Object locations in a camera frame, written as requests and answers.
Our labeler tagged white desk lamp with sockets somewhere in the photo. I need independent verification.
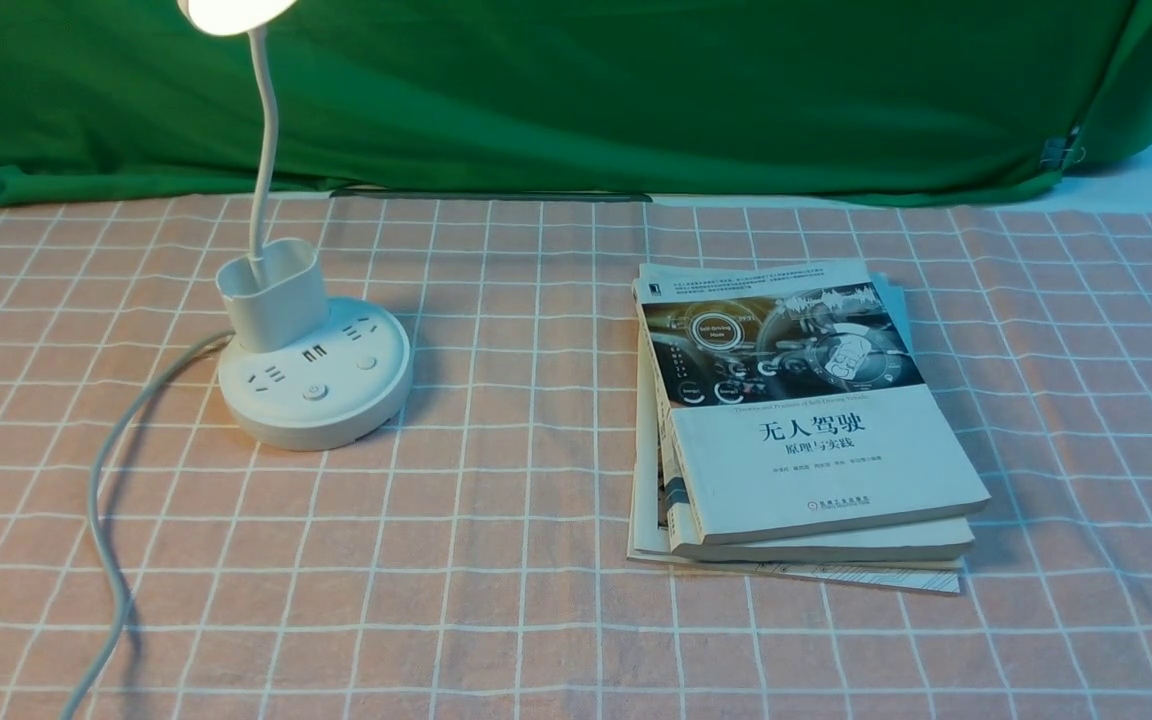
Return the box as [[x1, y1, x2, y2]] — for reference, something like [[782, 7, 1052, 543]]
[[179, 1, 414, 452]]

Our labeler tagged top book white cover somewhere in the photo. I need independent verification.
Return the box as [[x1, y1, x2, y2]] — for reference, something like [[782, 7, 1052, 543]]
[[632, 262, 992, 547]]

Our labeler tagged pink checkered tablecloth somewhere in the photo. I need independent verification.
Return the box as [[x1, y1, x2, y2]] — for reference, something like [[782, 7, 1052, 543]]
[[0, 194, 1152, 720]]

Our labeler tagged middle book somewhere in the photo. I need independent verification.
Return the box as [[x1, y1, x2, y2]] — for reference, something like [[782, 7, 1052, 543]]
[[642, 272, 977, 563]]

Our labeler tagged bottom thin booklet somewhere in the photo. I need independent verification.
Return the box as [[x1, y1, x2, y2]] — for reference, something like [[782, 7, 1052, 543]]
[[626, 336, 963, 594]]

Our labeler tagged metal binder clip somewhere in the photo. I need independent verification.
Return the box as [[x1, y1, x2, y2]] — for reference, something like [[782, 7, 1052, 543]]
[[1039, 126, 1085, 170]]

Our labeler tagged green backdrop cloth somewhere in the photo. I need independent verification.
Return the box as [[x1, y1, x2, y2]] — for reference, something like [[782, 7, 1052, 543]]
[[0, 1, 1152, 209]]

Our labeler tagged white lamp power cable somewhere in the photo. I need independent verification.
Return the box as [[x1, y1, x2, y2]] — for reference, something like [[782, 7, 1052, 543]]
[[58, 332, 235, 720]]

